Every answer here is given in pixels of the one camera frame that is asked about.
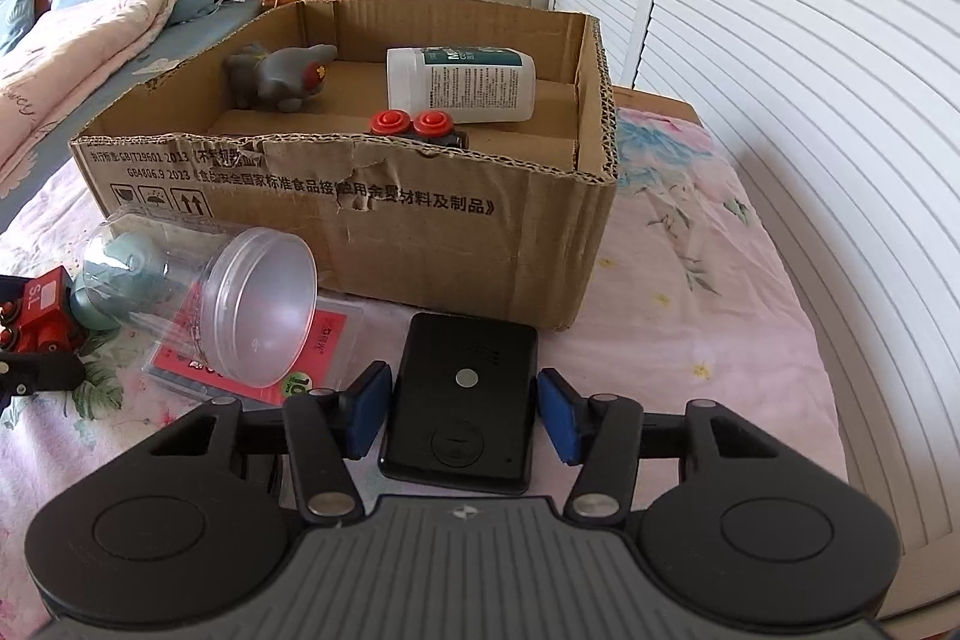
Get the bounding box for teal round pouch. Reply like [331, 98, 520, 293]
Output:
[70, 230, 182, 331]

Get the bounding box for clear empty plastic jar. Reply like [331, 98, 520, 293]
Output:
[85, 205, 319, 375]

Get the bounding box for white pill bottle green label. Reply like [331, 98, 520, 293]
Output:
[386, 46, 537, 124]

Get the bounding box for brown cardboard box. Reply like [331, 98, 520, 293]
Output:
[71, 0, 617, 330]

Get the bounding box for pink folded quilt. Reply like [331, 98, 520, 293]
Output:
[0, 0, 178, 193]

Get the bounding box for red toy fire truck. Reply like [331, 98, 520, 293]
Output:
[2, 266, 86, 354]

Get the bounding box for red card game case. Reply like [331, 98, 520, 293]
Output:
[143, 298, 364, 409]

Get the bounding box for grey elephant toy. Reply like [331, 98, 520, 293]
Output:
[223, 44, 338, 113]

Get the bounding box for black rectangular device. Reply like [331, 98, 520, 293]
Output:
[379, 312, 539, 495]

